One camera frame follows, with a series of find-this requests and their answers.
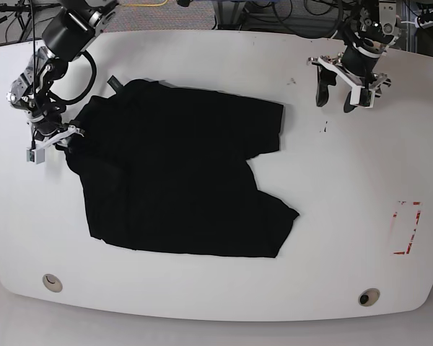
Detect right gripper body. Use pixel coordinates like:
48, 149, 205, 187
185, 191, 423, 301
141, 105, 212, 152
26, 111, 84, 151

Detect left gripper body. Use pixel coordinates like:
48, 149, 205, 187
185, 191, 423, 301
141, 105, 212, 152
307, 45, 392, 97

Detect black T-shirt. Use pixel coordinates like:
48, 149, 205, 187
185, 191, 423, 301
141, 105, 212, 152
66, 79, 298, 258

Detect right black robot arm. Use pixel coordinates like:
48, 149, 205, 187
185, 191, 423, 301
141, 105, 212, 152
6, 1, 120, 164

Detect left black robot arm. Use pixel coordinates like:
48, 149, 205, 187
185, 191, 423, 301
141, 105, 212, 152
308, 1, 401, 113

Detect white power strip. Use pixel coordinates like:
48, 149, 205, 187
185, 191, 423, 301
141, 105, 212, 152
415, 11, 433, 29

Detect red tape rectangle marking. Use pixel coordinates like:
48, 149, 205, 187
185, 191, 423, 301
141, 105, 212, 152
389, 201, 423, 256

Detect black tripod stand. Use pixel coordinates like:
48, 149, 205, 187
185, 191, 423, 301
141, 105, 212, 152
0, 1, 60, 43

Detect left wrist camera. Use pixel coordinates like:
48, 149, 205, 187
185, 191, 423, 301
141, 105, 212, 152
349, 86, 375, 108

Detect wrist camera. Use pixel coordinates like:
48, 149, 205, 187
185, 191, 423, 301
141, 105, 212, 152
26, 147, 45, 164
349, 86, 375, 108

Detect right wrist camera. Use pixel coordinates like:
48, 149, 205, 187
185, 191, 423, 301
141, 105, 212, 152
26, 147, 45, 164

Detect aluminium frame post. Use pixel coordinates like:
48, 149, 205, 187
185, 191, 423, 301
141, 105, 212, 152
211, 1, 247, 30

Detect left table cable grommet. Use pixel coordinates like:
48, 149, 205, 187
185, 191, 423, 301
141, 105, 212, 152
42, 274, 63, 293

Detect table cable grommet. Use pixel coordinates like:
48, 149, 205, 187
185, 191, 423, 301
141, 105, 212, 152
42, 274, 63, 293
358, 288, 380, 307

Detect yellow cable on floor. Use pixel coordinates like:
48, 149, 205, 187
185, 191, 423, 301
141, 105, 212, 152
128, 0, 169, 8

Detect right table cable grommet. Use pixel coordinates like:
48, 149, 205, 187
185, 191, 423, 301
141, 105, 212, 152
358, 288, 380, 307

